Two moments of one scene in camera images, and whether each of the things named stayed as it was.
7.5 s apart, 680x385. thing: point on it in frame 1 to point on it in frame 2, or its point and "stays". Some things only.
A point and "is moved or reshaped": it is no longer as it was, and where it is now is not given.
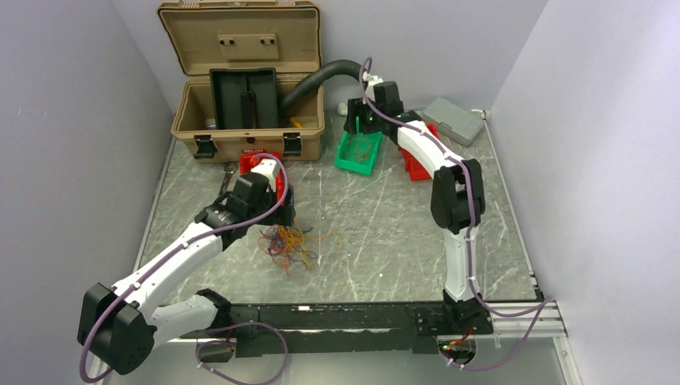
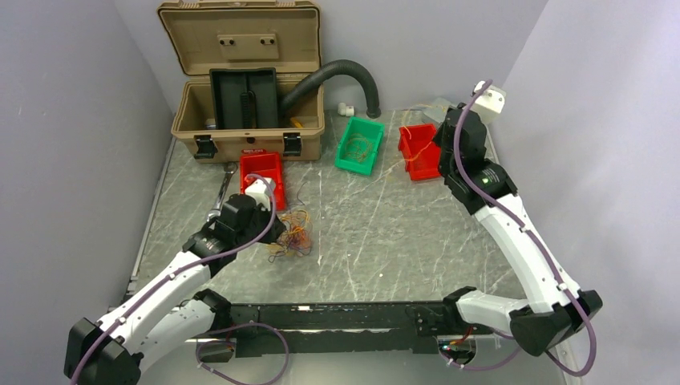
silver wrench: [229, 168] stays
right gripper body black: [368, 117] to [445, 164]
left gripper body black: [282, 215] to [262, 218]
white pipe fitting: [342, 108] stays
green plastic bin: [357, 152] stays
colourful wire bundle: [288, 243] is moved or reshaped
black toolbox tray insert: [244, 99] stays
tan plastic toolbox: [204, 36] stays
